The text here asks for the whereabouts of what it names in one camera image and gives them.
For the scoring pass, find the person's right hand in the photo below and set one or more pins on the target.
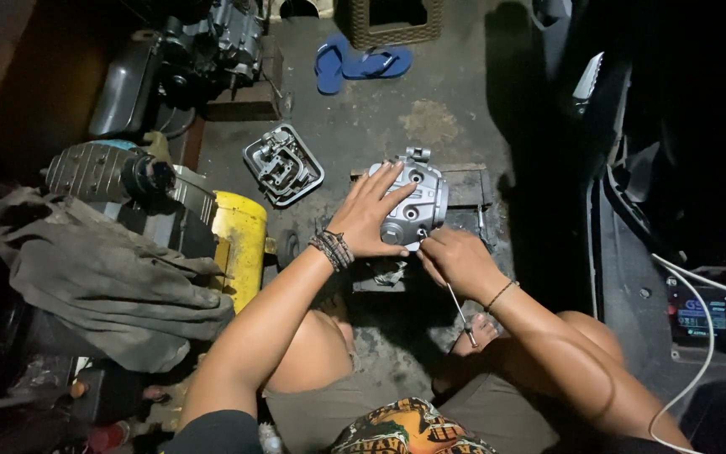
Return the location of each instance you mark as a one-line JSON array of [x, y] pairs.
[[461, 262]]

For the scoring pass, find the person's left hand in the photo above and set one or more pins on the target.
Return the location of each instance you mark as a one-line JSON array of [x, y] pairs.
[[363, 217]]

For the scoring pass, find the person's right fingers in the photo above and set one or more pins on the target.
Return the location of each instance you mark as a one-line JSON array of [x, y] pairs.
[[431, 255]]

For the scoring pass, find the silver engine cylinder head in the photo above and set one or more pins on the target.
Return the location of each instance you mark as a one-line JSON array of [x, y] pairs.
[[416, 202]]

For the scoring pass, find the dirty crumpled rag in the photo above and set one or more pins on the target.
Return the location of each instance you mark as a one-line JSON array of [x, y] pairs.
[[391, 272]]

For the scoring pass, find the worn wooden block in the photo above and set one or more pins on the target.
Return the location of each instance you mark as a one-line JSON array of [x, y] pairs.
[[467, 186]]

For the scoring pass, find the person's right leg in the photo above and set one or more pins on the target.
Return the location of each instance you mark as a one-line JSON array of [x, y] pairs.
[[527, 353]]

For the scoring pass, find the person's leg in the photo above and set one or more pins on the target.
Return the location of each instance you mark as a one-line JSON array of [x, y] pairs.
[[527, 353], [312, 353]]

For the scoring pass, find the black compressor wheel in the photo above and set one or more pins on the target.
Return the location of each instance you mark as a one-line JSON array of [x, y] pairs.
[[287, 248]]

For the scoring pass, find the person's left leg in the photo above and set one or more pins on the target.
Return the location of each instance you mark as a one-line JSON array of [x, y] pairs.
[[312, 353]]

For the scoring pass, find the person's olive shorts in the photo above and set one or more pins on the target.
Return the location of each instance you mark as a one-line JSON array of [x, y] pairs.
[[464, 410]]

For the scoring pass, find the metal tray with engine parts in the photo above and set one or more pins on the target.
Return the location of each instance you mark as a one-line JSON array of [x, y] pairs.
[[283, 165]]

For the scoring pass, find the person's patterned shirt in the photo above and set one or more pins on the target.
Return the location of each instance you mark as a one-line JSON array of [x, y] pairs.
[[407, 429]]

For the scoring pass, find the yellow air compressor tank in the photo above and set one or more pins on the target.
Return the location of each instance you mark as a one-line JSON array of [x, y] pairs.
[[240, 243]]

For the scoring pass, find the blue flip-flop sandal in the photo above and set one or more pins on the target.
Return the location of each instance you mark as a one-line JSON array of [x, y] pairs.
[[330, 66], [380, 63]]

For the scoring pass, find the brown woven rattan stool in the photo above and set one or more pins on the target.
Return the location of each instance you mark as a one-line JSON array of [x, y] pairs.
[[394, 25]]

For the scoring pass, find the wooden engine stand block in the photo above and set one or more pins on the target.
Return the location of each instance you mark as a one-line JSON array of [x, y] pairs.
[[249, 101]]

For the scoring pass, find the black motorcycle body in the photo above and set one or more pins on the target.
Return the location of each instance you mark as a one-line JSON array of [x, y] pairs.
[[672, 157]]

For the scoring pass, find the black motorcycle battery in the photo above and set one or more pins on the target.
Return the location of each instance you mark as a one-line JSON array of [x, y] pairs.
[[702, 315]]

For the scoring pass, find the black motorcycle engine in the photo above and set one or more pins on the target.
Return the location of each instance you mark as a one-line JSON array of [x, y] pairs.
[[212, 44]]

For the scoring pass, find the grey crumpled work cloth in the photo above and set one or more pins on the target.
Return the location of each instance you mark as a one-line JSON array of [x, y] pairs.
[[104, 277]]

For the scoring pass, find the grey finned electric motor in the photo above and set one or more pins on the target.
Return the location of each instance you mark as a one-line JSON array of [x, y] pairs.
[[108, 173]]

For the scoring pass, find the grey metal fuel tank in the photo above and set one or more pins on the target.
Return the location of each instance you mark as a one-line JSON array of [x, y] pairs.
[[125, 94]]

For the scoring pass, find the red plastic container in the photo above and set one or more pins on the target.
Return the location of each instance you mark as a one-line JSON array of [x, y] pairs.
[[109, 436]]

